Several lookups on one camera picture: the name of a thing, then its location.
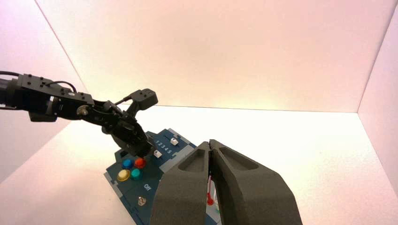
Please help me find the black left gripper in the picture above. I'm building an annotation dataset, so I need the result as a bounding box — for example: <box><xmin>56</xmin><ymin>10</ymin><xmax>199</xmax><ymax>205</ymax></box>
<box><xmin>92</xmin><ymin>100</ymin><xmax>155</xmax><ymax>158</ymax></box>

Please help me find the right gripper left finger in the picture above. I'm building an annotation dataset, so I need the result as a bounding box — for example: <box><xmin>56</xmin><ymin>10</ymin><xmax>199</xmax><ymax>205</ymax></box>
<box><xmin>150</xmin><ymin>141</ymin><xmax>212</xmax><ymax>225</ymax></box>

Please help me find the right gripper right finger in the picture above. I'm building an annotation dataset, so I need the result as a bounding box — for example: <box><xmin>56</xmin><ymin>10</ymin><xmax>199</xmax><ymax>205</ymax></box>
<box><xmin>209</xmin><ymin>139</ymin><xmax>304</xmax><ymax>225</ymax></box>

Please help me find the green push button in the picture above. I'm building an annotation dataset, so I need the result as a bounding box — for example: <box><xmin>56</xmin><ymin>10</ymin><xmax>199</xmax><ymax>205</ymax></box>
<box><xmin>130</xmin><ymin>168</ymin><xmax>144</xmax><ymax>181</ymax></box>

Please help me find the yellow push button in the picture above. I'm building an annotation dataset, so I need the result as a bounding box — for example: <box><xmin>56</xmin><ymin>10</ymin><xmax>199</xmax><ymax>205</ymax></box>
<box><xmin>116</xmin><ymin>169</ymin><xmax>131</xmax><ymax>183</ymax></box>

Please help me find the grey blue modular control box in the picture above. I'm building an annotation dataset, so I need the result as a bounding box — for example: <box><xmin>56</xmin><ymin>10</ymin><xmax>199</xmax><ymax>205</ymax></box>
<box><xmin>104</xmin><ymin>127</ymin><xmax>222</xmax><ymax>225</ymax></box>

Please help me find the red jumper cable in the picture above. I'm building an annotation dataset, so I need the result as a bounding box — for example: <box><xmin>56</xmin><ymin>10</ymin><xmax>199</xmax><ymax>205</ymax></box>
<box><xmin>206</xmin><ymin>175</ymin><xmax>215</xmax><ymax>206</ymax></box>

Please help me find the black camera cable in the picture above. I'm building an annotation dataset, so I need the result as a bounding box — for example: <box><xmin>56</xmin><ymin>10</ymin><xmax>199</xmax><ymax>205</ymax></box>
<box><xmin>114</xmin><ymin>96</ymin><xmax>134</xmax><ymax>105</ymax></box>

